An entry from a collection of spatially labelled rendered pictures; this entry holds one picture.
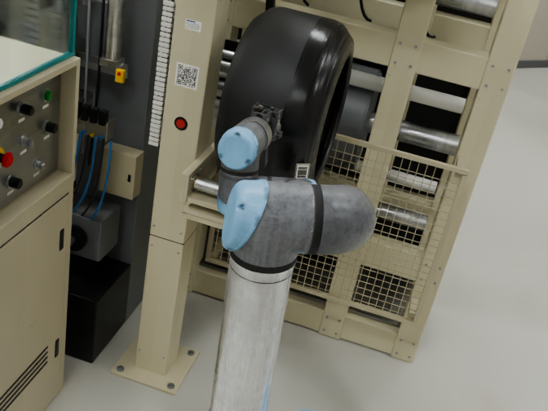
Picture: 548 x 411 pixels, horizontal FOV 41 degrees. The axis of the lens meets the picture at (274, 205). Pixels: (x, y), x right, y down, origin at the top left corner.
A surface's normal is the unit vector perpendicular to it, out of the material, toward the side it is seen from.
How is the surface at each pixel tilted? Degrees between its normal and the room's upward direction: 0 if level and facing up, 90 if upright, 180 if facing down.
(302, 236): 88
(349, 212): 49
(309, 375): 0
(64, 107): 90
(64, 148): 90
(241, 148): 78
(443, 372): 0
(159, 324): 90
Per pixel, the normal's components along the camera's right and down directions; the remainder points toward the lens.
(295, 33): 0.04, -0.59
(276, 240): 0.10, 0.54
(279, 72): -0.10, -0.20
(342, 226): 0.49, 0.15
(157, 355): -0.27, 0.43
